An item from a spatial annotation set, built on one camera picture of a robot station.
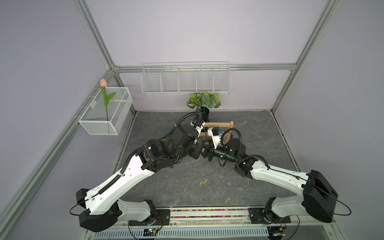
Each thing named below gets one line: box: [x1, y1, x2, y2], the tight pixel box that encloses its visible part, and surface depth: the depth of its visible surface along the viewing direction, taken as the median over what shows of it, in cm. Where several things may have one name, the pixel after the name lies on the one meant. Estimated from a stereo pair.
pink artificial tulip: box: [100, 78, 117, 122], surface depth 82 cm
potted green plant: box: [186, 91, 222, 122], surface depth 95 cm
